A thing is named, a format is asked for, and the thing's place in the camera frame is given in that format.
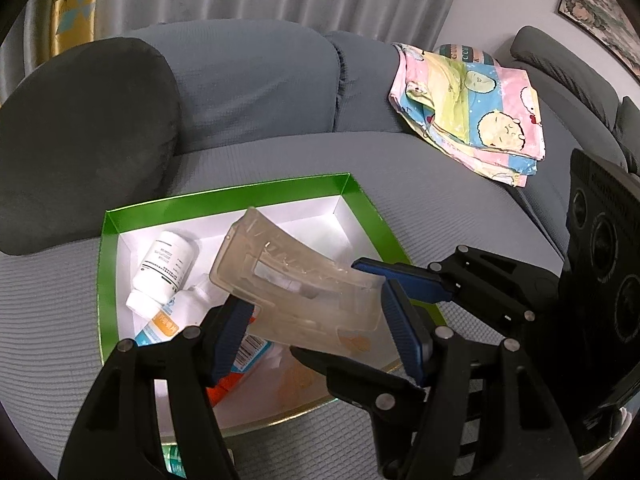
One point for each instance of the dark grey cushion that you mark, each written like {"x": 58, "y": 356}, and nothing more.
{"x": 90, "y": 135}

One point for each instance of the yellow patterned curtain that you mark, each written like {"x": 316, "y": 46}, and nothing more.
{"x": 75, "y": 10}

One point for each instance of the small white bottle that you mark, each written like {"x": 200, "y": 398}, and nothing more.
{"x": 185, "y": 305}

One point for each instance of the round patterned pillow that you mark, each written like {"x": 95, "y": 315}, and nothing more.
{"x": 465, "y": 52}

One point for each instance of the green and white bottle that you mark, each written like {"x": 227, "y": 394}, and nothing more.
{"x": 176, "y": 460}

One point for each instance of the framed wall picture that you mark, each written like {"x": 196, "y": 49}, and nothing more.
{"x": 595, "y": 5}

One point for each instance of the grey sofa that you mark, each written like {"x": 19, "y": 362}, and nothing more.
{"x": 260, "y": 85}

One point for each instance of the clear plastic ampoule tray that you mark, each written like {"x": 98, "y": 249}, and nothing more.
{"x": 300, "y": 300}

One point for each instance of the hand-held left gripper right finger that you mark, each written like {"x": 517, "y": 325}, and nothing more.
{"x": 405, "y": 330}

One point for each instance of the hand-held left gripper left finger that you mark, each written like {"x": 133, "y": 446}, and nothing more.
{"x": 235, "y": 330}

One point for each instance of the white bottle black label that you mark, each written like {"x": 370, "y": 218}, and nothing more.
{"x": 165, "y": 265}

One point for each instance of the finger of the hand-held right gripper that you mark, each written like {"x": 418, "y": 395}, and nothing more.
{"x": 350, "y": 377}
{"x": 415, "y": 277}

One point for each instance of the red bottle blue label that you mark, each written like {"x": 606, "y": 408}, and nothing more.
{"x": 245, "y": 360}

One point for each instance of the green cardboard box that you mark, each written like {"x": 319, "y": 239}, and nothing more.
{"x": 225, "y": 200}

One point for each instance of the pastel printed blanket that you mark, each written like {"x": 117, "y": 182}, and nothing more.
{"x": 480, "y": 110}

